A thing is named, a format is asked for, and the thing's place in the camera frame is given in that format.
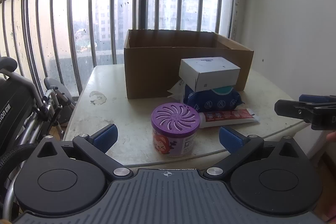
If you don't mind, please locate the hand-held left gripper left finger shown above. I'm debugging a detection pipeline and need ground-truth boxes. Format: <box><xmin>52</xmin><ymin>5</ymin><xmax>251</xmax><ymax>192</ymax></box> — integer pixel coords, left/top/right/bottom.
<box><xmin>37</xmin><ymin>124</ymin><xmax>133</xmax><ymax>179</ymax></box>

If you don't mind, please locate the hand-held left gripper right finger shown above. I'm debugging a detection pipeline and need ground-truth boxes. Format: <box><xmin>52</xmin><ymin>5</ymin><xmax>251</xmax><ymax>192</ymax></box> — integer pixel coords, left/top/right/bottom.
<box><xmin>203</xmin><ymin>126</ymin><xmax>301</xmax><ymax>179</ymax></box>

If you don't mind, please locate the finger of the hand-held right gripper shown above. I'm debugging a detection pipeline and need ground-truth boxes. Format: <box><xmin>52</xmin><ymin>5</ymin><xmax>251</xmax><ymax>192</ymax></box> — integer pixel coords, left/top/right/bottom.
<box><xmin>274</xmin><ymin>99</ymin><xmax>316</xmax><ymax>122</ymax></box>
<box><xmin>299</xmin><ymin>94</ymin><xmax>336</xmax><ymax>108</ymax></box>

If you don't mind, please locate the red and white toothpaste tube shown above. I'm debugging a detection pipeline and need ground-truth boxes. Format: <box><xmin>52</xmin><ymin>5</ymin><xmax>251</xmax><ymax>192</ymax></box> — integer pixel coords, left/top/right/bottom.
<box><xmin>198</xmin><ymin>108</ymin><xmax>260</xmax><ymax>129</ymax></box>

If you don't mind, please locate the blue wet wipes packet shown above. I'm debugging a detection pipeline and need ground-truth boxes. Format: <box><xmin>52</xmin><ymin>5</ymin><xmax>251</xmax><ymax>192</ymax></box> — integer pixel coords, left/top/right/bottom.
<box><xmin>167</xmin><ymin>77</ymin><xmax>244</xmax><ymax>113</ymax></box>

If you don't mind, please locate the purple air freshener can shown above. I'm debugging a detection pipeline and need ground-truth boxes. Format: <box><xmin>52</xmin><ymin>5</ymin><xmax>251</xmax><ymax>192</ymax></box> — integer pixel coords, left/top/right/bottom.
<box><xmin>151</xmin><ymin>104</ymin><xmax>201</xmax><ymax>158</ymax></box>

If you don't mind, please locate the white rectangular carton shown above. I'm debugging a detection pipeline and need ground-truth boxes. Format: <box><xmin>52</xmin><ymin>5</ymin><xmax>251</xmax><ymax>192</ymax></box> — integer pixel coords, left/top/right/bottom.
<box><xmin>179</xmin><ymin>57</ymin><xmax>241</xmax><ymax>92</ymax></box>

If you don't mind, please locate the brown cardboard box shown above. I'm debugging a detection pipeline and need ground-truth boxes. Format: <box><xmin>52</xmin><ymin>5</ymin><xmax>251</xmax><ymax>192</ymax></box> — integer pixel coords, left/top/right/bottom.
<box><xmin>123</xmin><ymin>29</ymin><xmax>255</xmax><ymax>100</ymax></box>

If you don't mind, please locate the black wheelchair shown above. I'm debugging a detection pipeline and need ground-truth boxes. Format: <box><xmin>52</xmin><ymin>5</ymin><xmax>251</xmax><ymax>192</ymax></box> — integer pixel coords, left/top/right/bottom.
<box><xmin>0</xmin><ymin>57</ymin><xmax>79</xmax><ymax>223</ymax></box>

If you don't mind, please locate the black framed window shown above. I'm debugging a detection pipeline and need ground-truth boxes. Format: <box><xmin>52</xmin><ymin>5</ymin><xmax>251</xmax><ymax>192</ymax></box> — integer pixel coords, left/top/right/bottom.
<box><xmin>22</xmin><ymin>0</ymin><xmax>240</xmax><ymax>67</ymax></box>

